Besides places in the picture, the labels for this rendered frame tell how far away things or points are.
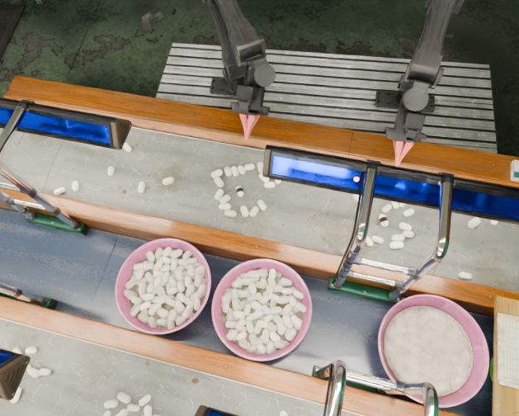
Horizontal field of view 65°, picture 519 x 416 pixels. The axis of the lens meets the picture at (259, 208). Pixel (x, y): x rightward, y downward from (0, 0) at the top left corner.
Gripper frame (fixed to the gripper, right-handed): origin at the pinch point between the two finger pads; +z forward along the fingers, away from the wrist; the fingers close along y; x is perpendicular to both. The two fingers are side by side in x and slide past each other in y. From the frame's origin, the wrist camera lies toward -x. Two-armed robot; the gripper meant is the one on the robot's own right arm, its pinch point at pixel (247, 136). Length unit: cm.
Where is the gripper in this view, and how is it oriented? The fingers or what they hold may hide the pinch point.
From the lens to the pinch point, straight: 121.5
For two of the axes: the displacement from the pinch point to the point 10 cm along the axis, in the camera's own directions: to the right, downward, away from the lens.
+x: 2.0, -2.7, 9.4
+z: -1.4, 9.4, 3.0
